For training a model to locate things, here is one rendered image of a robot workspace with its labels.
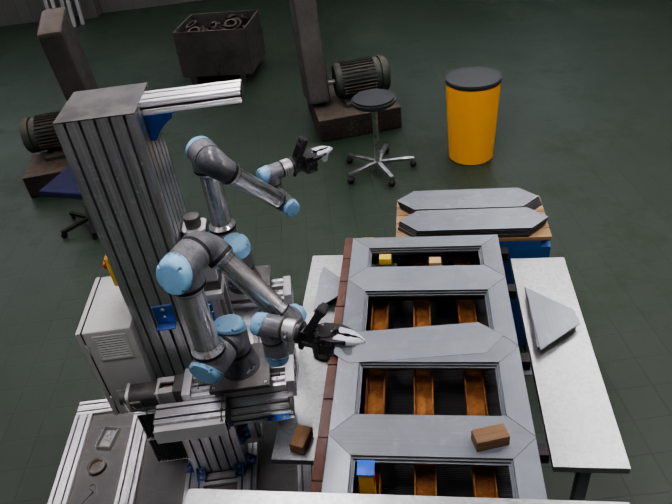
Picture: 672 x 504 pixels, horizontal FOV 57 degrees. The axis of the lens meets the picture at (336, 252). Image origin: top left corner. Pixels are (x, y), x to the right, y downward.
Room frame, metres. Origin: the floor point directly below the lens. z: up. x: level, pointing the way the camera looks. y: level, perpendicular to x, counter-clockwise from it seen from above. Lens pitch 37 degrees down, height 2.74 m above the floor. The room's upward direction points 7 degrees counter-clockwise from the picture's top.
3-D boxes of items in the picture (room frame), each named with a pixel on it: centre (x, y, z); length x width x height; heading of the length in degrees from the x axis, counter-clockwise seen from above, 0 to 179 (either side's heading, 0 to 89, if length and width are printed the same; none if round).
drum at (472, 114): (4.85, -1.31, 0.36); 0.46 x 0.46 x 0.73
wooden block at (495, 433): (1.31, -0.46, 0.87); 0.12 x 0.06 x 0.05; 96
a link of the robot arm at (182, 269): (1.52, 0.47, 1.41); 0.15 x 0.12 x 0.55; 155
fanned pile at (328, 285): (2.44, 0.05, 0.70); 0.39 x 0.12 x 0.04; 170
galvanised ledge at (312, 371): (2.10, 0.14, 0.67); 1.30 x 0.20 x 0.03; 170
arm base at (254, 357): (1.65, 0.41, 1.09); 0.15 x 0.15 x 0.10
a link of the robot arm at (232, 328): (1.64, 0.42, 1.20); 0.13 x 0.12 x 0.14; 155
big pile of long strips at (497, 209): (2.77, -0.75, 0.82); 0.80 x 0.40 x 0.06; 80
